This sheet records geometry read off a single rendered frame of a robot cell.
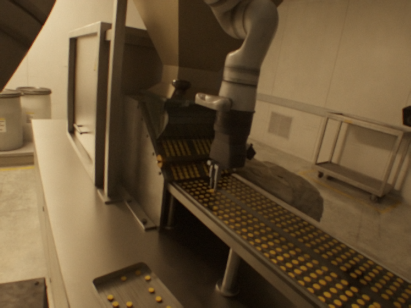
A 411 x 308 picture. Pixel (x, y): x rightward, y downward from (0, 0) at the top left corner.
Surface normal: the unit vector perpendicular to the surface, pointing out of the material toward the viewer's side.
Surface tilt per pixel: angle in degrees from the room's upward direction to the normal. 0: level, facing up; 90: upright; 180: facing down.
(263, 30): 106
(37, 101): 85
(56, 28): 90
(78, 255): 0
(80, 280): 0
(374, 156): 90
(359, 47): 90
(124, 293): 0
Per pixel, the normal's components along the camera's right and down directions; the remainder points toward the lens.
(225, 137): -0.83, 0.20
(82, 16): 0.56, 0.33
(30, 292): 0.15, -0.94
